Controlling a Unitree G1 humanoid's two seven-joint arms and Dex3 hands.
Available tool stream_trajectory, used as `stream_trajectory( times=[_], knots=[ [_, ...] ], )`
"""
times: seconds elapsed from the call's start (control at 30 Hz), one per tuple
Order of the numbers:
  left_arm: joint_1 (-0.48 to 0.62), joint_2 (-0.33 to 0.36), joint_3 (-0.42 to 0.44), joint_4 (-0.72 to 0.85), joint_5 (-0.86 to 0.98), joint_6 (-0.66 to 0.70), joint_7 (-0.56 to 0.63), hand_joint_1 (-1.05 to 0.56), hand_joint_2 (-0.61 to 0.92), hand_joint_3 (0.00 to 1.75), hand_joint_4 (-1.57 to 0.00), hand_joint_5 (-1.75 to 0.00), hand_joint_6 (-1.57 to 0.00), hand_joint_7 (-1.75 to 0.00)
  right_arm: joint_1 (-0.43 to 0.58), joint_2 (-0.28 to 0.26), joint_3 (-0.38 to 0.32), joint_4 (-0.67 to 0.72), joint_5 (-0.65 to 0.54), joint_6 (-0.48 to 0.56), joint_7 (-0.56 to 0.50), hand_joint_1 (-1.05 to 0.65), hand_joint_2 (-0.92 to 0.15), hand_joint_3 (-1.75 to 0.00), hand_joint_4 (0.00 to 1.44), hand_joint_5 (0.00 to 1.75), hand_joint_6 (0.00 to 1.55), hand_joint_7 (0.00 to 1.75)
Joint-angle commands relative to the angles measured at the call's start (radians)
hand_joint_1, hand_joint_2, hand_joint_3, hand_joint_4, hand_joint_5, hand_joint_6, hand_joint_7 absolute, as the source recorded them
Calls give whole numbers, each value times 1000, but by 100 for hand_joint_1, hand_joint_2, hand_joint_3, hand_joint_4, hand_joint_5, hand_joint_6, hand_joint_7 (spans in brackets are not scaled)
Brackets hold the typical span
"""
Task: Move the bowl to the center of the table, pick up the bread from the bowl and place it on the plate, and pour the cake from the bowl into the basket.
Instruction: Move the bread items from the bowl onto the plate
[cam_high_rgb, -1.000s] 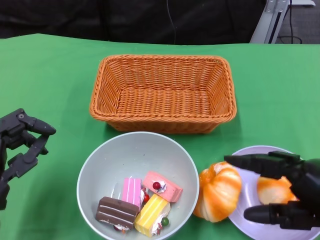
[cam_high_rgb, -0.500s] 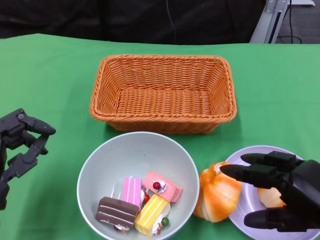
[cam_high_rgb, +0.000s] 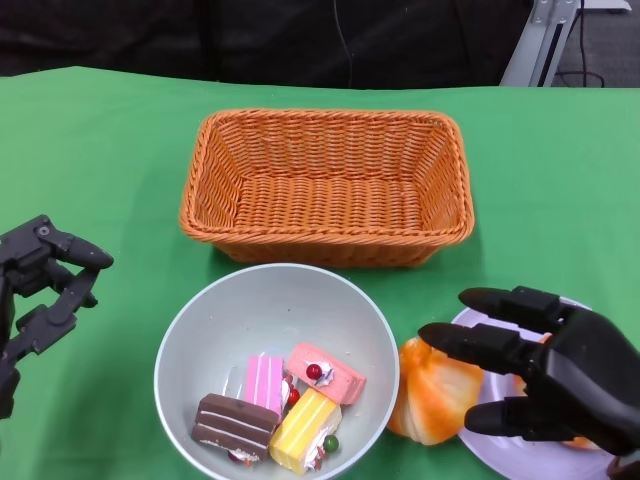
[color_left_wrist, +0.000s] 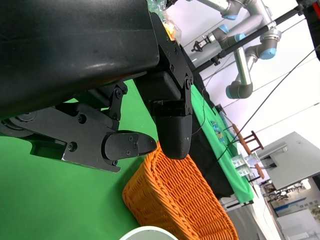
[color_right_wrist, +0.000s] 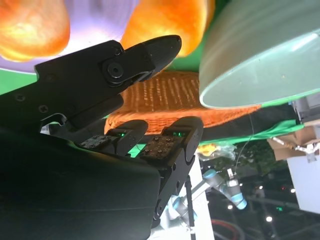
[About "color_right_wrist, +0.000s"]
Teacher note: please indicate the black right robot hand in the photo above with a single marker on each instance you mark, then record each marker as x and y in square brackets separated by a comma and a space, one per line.
[62, 175]

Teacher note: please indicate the grey round bowl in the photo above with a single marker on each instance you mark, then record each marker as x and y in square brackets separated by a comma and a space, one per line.
[250, 50]

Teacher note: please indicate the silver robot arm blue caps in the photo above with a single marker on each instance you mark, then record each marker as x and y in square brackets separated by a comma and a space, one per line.
[235, 192]

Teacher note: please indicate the orange wicker basket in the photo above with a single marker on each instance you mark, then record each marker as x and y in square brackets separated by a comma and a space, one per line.
[162, 95]

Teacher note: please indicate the clear plastic bag of bread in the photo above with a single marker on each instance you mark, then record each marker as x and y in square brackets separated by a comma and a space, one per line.
[212, 150]

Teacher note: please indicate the pale lavender round plate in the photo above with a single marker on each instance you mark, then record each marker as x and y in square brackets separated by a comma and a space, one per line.
[100, 20]

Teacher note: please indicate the long black rod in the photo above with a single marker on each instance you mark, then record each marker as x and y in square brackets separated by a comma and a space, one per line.
[190, 205]

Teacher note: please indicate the brown cardboard box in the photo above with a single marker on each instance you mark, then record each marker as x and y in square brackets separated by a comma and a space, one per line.
[300, 140]

